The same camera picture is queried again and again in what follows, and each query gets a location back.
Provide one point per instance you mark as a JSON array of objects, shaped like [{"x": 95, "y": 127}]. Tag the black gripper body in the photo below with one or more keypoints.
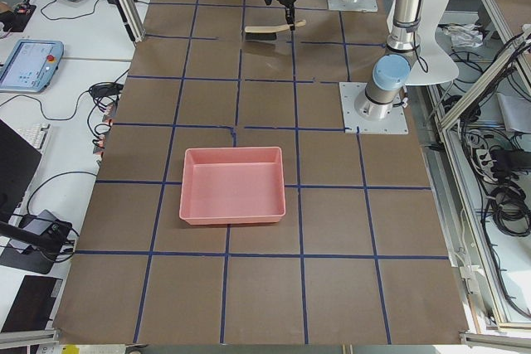
[{"x": 287, "y": 2}]

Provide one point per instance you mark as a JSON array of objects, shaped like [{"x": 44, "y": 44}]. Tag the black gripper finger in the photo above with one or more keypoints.
[
  {"x": 292, "y": 20},
  {"x": 287, "y": 16}
]

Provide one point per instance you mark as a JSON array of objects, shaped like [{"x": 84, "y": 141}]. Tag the beige hand brush black bristles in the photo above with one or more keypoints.
[{"x": 269, "y": 33}]

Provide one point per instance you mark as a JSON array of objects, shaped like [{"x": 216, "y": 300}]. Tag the pink plastic bin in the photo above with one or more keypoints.
[{"x": 224, "y": 186}]

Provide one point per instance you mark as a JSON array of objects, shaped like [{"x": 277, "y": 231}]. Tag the black power adapter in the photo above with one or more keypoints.
[{"x": 105, "y": 89}]

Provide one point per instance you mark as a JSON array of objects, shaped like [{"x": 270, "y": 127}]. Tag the blue teach pendant near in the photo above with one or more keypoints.
[{"x": 31, "y": 66}]

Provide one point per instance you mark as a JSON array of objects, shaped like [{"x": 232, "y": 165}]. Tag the black laptop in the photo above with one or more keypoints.
[{"x": 19, "y": 163}]

